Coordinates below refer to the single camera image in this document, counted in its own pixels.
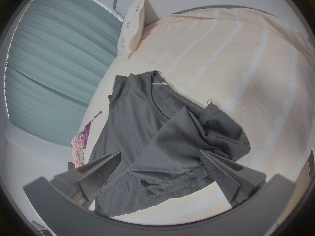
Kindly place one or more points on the white printed pillow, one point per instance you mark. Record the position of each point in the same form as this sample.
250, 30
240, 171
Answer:
133, 28

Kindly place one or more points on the purple satin garment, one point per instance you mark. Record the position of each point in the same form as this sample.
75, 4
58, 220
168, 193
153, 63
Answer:
87, 131

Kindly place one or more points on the bed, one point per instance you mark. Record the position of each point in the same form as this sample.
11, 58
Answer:
246, 70

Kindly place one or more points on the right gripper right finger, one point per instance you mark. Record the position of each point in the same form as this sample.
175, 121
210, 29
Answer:
226, 178

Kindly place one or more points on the blue-green curtain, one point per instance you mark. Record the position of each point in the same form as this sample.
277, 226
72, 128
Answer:
49, 70

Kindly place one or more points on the black T-shirt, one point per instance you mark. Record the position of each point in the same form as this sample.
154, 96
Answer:
147, 131

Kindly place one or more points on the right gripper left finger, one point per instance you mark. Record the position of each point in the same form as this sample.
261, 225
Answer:
98, 178

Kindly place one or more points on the pile of clothes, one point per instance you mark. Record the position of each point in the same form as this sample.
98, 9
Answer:
77, 144

